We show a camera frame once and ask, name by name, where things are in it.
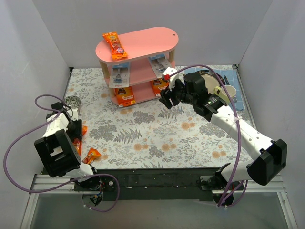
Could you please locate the aluminium frame rail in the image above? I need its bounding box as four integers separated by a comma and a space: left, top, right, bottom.
21, 175, 298, 229

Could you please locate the silver fork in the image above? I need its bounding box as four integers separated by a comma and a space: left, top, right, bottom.
233, 96, 238, 103

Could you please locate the clear blister razor pack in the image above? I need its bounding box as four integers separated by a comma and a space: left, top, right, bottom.
148, 54, 172, 78

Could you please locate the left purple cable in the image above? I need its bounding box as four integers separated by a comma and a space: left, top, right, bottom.
3, 94, 121, 212

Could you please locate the small orange Gillette Fusion box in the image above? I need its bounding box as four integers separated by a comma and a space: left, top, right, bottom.
115, 86, 136, 107

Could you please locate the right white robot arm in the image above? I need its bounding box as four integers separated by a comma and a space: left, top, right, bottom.
159, 68, 287, 190

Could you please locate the blue card razor pack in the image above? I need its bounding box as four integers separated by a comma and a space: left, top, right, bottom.
109, 62, 130, 88

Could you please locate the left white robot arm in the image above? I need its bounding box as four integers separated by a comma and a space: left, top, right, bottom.
34, 102, 102, 191

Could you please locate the pink three-tier shelf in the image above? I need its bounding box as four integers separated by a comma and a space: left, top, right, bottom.
95, 27, 179, 107

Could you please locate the orange Bic razor bag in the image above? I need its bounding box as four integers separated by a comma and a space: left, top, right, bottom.
102, 32, 128, 61
73, 125, 88, 155
82, 147, 102, 165

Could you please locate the large orange Gillette Fusion5 box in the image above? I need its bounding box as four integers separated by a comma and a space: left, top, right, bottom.
151, 79, 168, 97

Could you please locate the dark rimmed cream plate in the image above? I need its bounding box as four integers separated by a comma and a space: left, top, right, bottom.
198, 70, 220, 94

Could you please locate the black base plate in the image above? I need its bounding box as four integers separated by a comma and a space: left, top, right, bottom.
69, 167, 227, 201

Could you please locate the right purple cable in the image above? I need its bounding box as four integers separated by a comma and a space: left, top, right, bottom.
175, 64, 248, 208

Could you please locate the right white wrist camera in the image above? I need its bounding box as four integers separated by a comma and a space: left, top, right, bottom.
162, 67, 179, 91

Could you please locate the floral tablecloth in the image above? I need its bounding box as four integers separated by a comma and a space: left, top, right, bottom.
66, 68, 250, 169

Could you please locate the pale yellow mug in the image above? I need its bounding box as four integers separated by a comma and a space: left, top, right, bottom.
214, 85, 237, 104

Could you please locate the blue checked placemat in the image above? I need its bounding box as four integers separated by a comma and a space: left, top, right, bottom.
190, 65, 245, 111

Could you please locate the black handled knife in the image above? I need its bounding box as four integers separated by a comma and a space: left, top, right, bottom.
224, 75, 229, 85

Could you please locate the purple cable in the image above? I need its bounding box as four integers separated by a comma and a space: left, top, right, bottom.
175, 64, 248, 208
3, 94, 121, 212

